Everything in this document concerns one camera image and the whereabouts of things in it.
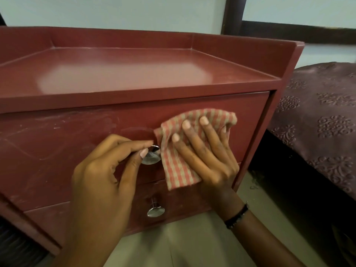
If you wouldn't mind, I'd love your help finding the person's left hand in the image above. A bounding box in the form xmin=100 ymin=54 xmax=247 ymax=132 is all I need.
xmin=71 ymin=134 xmax=154 ymax=220

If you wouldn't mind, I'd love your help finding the person's right hand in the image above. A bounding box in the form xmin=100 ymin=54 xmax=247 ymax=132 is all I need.
xmin=172 ymin=116 xmax=246 ymax=220

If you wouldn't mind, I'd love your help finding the round silver drawer knob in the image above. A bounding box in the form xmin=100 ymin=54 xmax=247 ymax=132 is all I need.
xmin=146 ymin=201 xmax=166 ymax=218
xmin=140 ymin=145 xmax=162 ymax=165

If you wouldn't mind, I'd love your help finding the red white checkered cloth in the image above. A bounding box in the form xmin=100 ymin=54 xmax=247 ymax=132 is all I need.
xmin=154 ymin=108 xmax=238 ymax=191

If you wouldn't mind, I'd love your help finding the person's left forearm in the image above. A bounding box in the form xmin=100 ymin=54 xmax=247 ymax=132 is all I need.
xmin=51 ymin=214 xmax=124 ymax=267

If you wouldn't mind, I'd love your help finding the person's right forearm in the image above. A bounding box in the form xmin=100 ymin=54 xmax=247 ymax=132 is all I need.
xmin=229 ymin=210 xmax=307 ymax=267

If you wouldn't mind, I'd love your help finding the small red cabinet drawer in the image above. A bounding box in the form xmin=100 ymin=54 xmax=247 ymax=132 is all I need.
xmin=24 ymin=163 xmax=241 ymax=248

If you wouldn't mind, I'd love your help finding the large red cabinet drawer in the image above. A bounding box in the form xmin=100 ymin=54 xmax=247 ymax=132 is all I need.
xmin=0 ymin=91 xmax=270 ymax=212

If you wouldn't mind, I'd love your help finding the brown embossed bedspread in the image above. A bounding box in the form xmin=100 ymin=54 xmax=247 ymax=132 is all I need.
xmin=267 ymin=62 xmax=356 ymax=202

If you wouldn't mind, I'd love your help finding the red wooden bedside cabinet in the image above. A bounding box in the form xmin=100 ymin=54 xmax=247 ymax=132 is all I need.
xmin=0 ymin=26 xmax=305 ymax=256

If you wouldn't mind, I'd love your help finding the dark striped fabric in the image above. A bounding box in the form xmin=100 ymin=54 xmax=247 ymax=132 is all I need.
xmin=0 ymin=216 xmax=48 ymax=267

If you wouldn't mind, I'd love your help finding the black beaded bracelet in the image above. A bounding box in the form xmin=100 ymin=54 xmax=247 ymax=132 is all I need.
xmin=224 ymin=202 xmax=250 ymax=230

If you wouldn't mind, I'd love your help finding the dark wooden frame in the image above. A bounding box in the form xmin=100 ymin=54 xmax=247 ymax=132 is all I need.
xmin=221 ymin=0 xmax=356 ymax=45

